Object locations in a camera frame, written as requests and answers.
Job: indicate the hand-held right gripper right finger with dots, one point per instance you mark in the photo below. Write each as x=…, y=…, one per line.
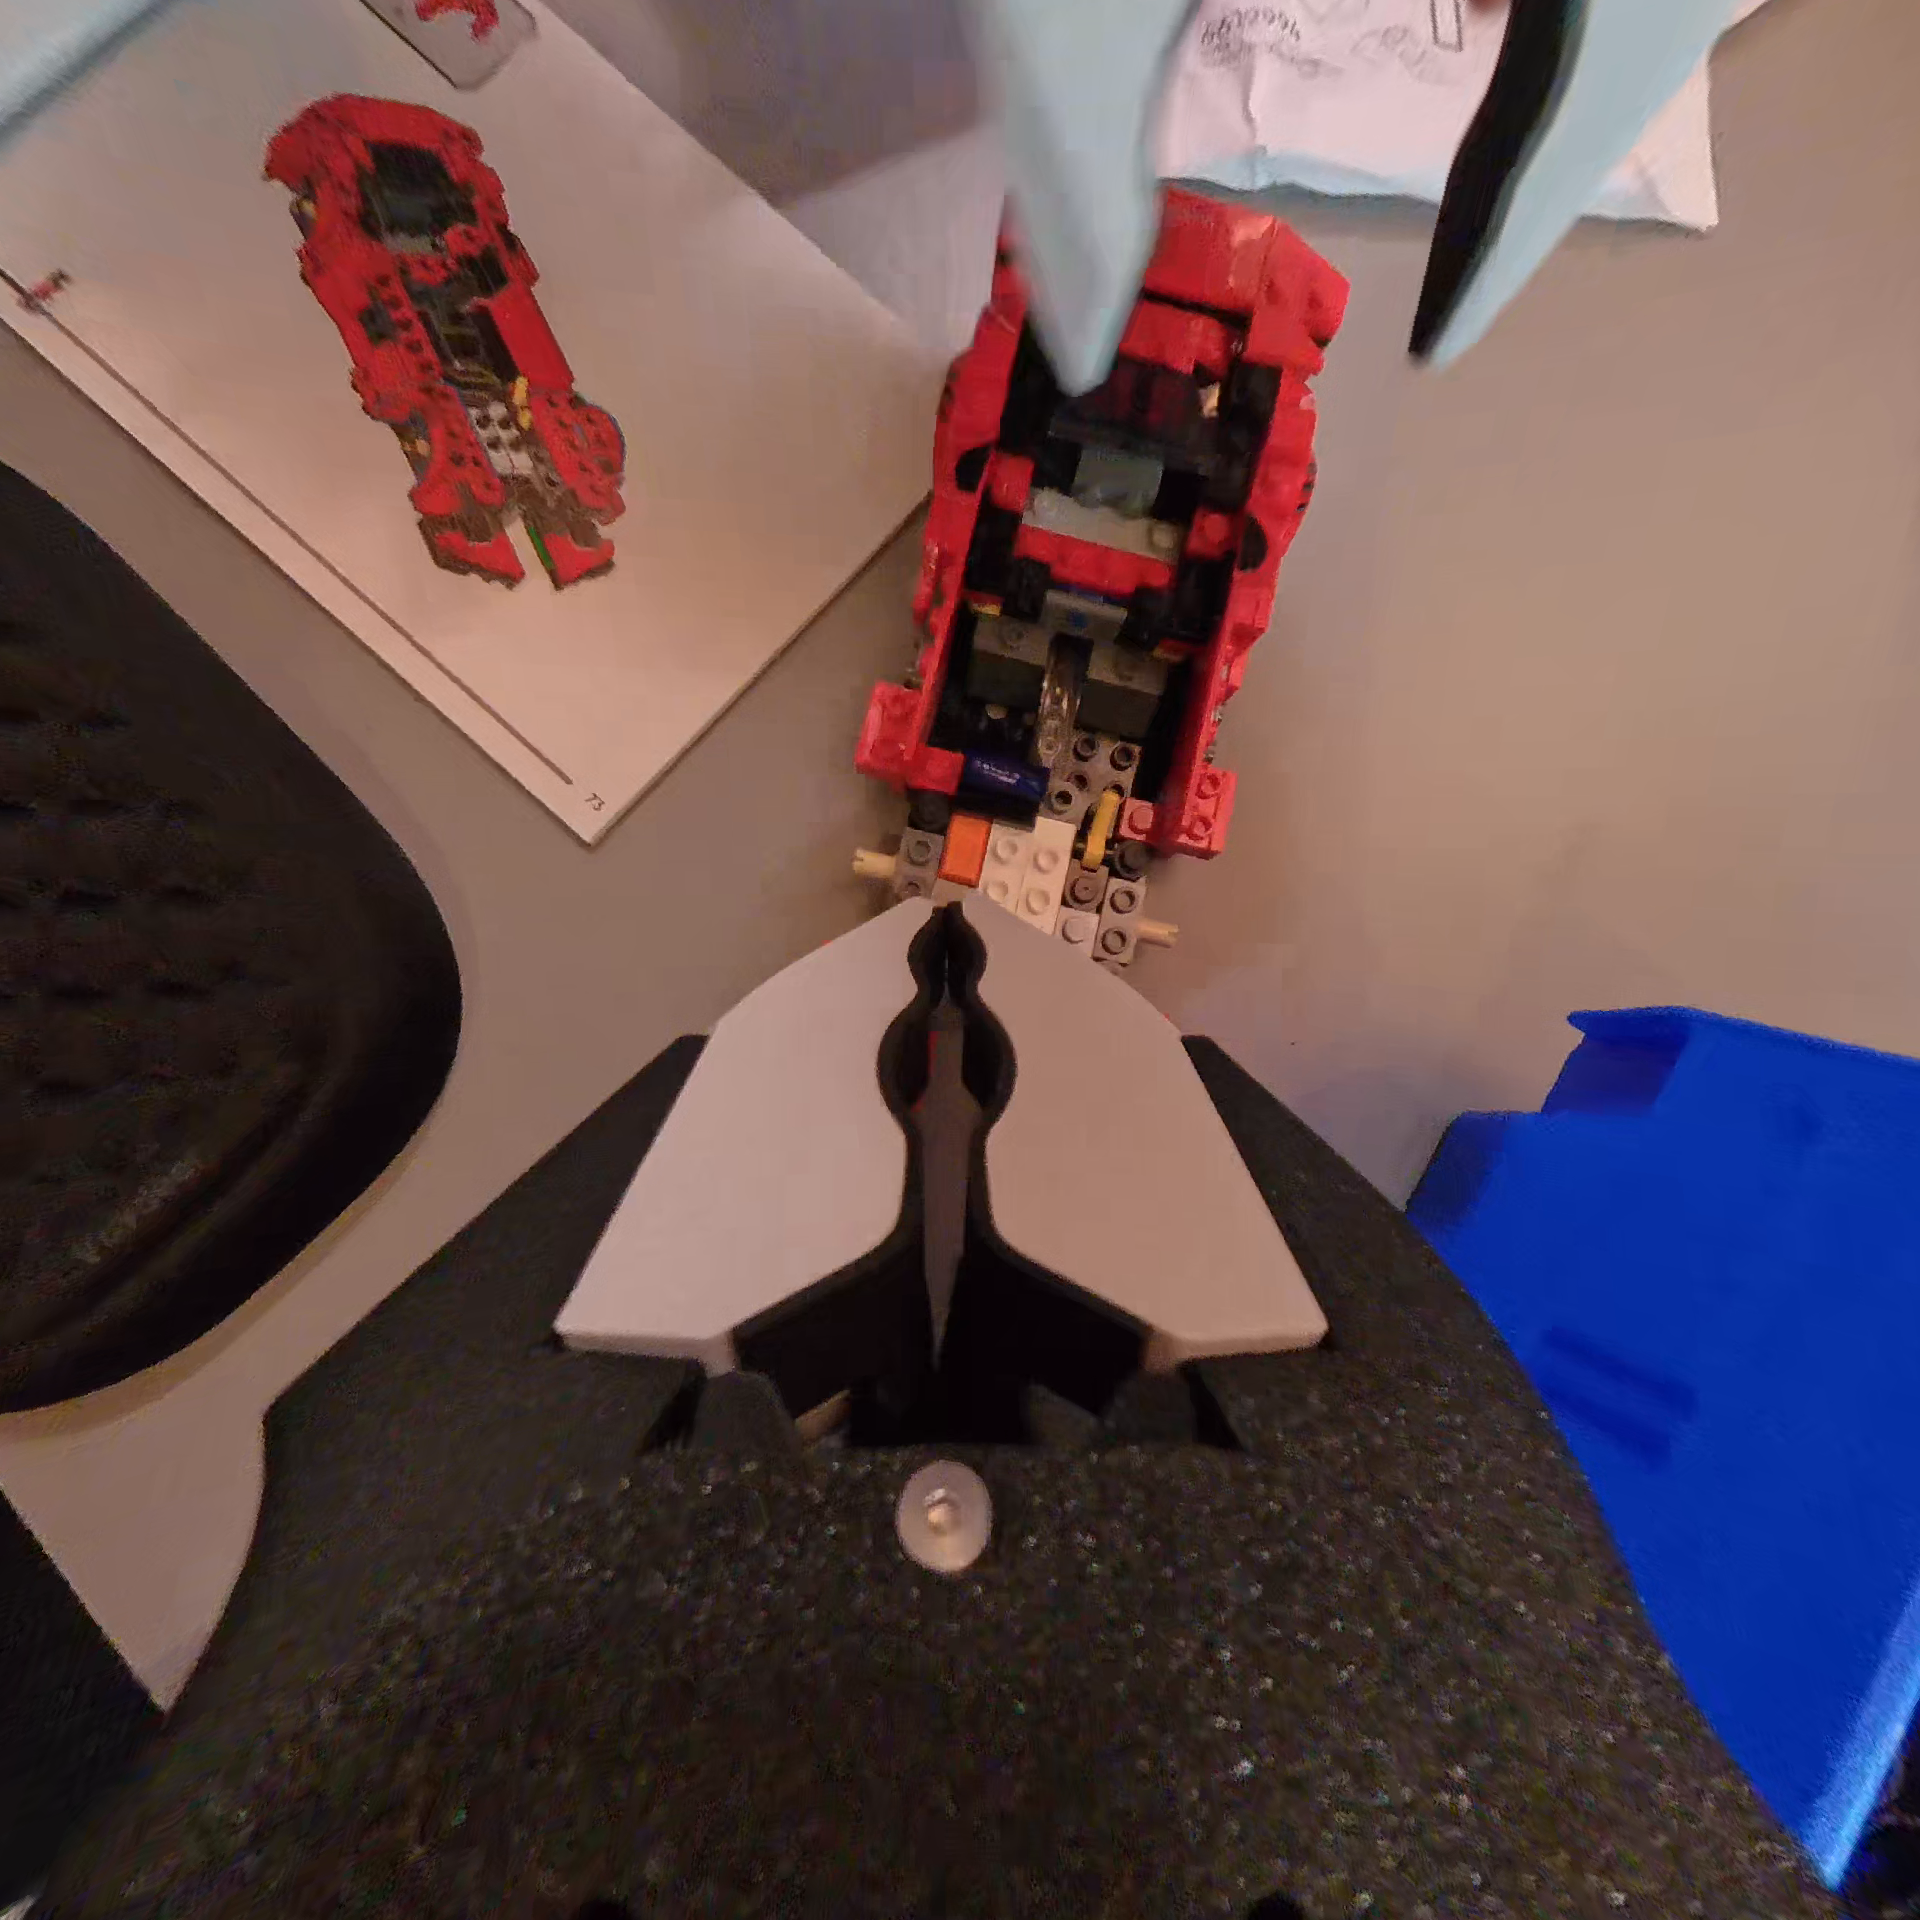
x=1117, y=1183

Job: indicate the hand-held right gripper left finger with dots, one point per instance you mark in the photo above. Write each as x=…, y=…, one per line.
x=767, y=1183

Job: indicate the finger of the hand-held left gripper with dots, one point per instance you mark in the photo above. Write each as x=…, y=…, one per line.
x=1081, y=166
x=1565, y=137

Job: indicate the red brick toy car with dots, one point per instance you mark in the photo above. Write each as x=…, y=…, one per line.
x=1126, y=497

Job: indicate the brick model instruction booklet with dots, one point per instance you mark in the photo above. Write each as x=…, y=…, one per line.
x=723, y=378

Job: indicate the white crumpled paper sheet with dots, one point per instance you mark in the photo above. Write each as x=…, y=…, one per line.
x=1324, y=107

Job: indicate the blue plastic bin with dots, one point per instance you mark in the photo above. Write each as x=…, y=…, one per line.
x=1694, y=1350

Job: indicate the black bumpy seat cushion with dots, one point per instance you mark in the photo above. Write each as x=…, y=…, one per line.
x=181, y=963

